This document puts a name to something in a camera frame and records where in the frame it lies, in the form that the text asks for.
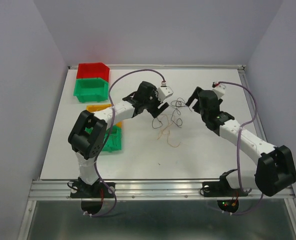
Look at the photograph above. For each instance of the yellow plastic bin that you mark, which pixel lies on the yellow plastic bin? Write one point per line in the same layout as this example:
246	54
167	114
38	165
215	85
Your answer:
99	107

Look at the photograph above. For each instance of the aluminium back rail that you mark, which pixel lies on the aluminium back rail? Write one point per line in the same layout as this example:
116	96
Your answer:
177	66

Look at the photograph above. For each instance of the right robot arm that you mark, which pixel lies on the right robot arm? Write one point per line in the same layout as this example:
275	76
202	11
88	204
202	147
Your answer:
275	167

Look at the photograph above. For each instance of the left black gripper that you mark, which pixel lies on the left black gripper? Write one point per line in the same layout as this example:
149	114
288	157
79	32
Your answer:
155	95

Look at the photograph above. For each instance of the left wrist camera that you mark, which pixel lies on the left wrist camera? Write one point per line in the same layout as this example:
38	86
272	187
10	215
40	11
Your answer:
163	93

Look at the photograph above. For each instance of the aluminium front rail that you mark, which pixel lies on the aluminium front rail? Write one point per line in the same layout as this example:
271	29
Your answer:
126	190

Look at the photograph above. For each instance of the near green plastic bin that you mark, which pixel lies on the near green plastic bin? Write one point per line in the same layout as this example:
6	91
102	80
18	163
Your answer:
114	142

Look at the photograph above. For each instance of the aluminium right side rail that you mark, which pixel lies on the aluminium right side rail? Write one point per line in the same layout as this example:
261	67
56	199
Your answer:
255	124

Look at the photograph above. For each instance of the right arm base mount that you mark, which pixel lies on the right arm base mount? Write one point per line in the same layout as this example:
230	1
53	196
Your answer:
229	197

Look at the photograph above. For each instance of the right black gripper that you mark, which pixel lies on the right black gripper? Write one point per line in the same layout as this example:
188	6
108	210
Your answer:
194	95

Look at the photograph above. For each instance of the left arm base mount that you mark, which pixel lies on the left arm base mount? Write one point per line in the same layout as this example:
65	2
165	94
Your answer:
92	196

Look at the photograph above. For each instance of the red plastic bin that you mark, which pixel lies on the red plastic bin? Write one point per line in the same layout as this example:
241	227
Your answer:
93	70

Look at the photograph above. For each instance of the aluminium rail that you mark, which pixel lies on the aluminium rail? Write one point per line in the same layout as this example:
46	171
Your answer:
126	190
255	124
177	66

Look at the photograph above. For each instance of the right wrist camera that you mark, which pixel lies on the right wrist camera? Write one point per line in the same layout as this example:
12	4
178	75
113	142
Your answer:
219	89

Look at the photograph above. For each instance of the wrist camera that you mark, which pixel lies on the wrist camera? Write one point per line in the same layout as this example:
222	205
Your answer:
163	93
219	89

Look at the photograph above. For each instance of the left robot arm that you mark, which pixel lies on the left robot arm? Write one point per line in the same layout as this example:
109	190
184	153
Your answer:
88	133

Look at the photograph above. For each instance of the far green plastic bin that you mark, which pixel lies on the far green plastic bin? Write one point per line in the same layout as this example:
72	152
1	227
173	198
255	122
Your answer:
91	90

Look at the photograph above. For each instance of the green plastic bin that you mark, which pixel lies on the green plastic bin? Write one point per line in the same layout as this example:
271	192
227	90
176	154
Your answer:
91	90
114	142

